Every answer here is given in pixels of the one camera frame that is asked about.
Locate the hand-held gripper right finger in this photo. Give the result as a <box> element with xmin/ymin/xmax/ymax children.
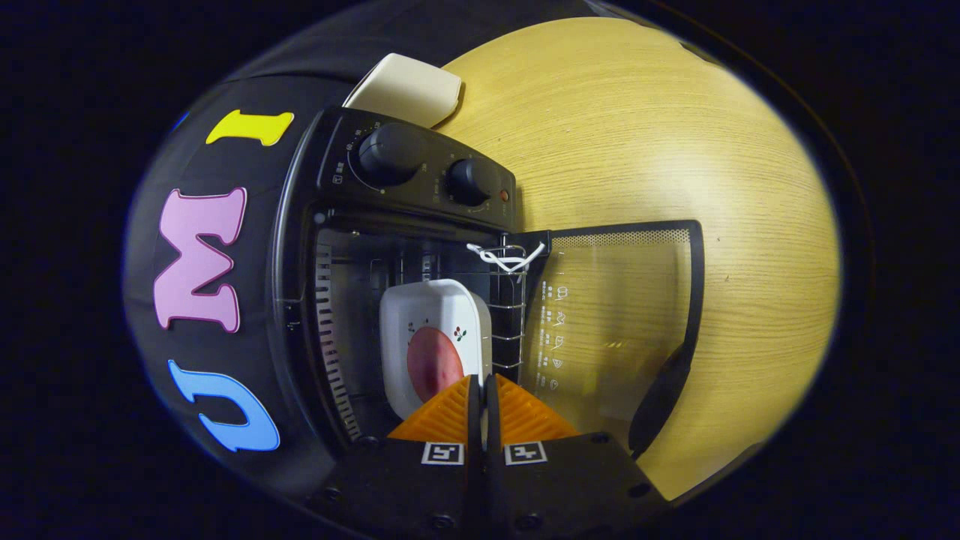
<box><xmin>484</xmin><ymin>373</ymin><xmax>670</xmax><ymax>540</ymax></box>

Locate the white cord tie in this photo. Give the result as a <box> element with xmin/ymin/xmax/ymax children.
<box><xmin>466</xmin><ymin>241</ymin><xmax>547</xmax><ymax>275</ymax></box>

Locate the white pop-up toaster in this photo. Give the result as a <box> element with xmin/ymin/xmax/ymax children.
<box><xmin>343</xmin><ymin>52</ymin><xmax>464</xmax><ymax>130</ymax></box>

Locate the white square plate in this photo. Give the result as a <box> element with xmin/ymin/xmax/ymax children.
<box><xmin>379</xmin><ymin>279</ymin><xmax>494</xmax><ymax>421</ymax></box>

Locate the pink meat slice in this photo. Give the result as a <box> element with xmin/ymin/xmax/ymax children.
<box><xmin>406</xmin><ymin>326</ymin><xmax>466</xmax><ymax>404</ymax></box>

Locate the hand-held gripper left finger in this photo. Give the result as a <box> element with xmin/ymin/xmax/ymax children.
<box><xmin>302</xmin><ymin>374</ymin><xmax>482</xmax><ymax>540</ymax></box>

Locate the black backdrop cloth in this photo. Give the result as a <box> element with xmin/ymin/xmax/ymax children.
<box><xmin>122</xmin><ymin>0</ymin><xmax>623</xmax><ymax>481</ymax></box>

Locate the black toaster oven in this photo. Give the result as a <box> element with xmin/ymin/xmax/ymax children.
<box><xmin>271</xmin><ymin>107</ymin><xmax>706</xmax><ymax>496</ymax></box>

